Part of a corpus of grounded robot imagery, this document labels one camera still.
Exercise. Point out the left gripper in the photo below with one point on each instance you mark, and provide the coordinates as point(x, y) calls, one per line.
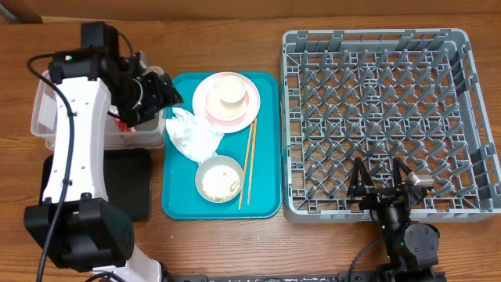
point(161, 95)

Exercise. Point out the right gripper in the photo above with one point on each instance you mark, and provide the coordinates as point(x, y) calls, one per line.
point(376, 194)

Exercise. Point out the white napkin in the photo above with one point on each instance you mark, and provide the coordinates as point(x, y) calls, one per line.
point(193, 136)

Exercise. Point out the red snack wrapper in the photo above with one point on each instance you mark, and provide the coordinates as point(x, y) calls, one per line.
point(123, 127)

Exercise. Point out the white cup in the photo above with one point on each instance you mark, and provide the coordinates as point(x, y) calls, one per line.
point(231, 90)

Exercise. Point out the grey bowl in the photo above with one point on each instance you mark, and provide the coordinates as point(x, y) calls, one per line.
point(210, 162)

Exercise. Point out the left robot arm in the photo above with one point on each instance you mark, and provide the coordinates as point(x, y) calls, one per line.
point(75, 224)

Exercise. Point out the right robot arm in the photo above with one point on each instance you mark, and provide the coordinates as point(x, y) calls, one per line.
point(412, 248)

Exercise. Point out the grey dishwasher rack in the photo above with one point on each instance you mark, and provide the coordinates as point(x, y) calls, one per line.
point(377, 95)

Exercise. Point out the clear plastic bin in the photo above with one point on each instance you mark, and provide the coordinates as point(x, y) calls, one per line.
point(148, 135)

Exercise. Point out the large pink plate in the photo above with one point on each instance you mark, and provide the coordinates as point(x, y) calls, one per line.
point(253, 103)

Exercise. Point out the black plastic tray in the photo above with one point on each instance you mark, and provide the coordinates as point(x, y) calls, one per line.
point(127, 182)

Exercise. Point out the left wooden chopstick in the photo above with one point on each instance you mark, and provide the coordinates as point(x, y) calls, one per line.
point(251, 130)

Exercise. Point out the wooden chopstick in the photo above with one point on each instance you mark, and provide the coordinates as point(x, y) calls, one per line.
point(251, 173)
point(251, 130)

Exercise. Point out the right wooden chopstick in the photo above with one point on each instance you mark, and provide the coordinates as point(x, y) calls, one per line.
point(251, 173)

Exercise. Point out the teal plastic tray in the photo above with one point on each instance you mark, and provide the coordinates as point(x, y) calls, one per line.
point(180, 198)

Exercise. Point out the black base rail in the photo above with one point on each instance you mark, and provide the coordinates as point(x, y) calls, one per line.
point(364, 276)

